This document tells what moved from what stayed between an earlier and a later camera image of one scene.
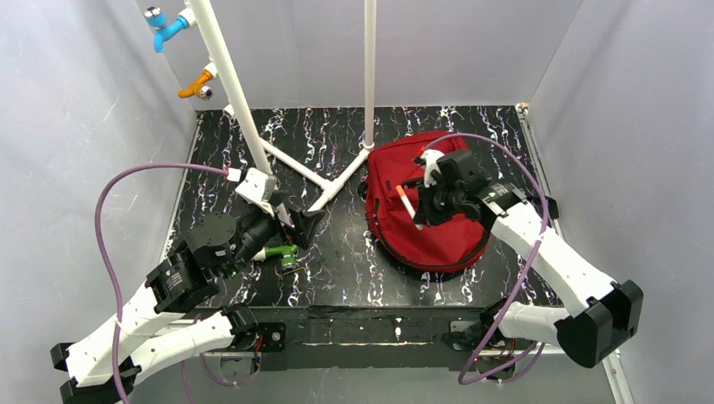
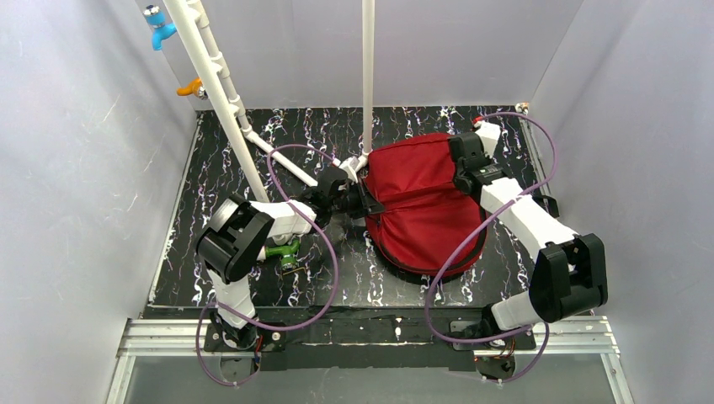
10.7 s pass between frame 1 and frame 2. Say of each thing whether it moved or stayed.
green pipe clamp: stayed
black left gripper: moved
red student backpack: stayed
